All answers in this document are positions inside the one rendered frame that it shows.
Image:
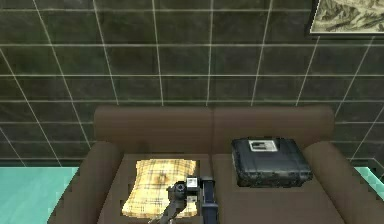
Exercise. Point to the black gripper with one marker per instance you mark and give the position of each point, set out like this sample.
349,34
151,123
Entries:
179,190

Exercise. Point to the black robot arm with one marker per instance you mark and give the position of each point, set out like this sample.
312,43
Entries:
208,200

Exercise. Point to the yellow plaid pillow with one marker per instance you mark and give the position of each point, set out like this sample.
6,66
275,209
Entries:
150,186

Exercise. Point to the brown sofa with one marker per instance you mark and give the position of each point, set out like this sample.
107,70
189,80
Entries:
266,206

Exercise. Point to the black hard case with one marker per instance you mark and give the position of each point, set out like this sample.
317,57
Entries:
270,166

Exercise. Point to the framed landscape picture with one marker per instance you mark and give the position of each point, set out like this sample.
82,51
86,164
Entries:
350,15

